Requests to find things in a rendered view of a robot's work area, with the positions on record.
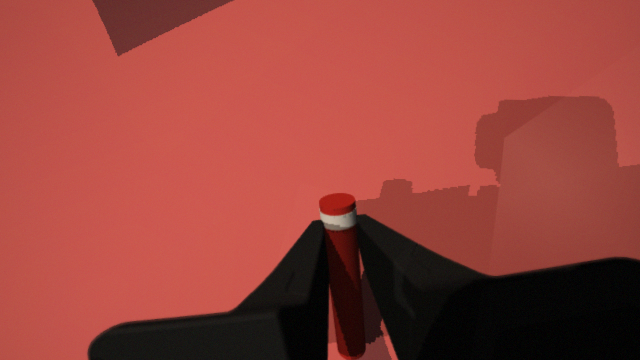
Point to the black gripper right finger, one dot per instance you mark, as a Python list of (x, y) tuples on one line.
[(437, 309)]

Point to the red peg with white band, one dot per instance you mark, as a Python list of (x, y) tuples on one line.
[(338, 213)]

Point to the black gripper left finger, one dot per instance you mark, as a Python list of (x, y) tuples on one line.
[(285, 318)]

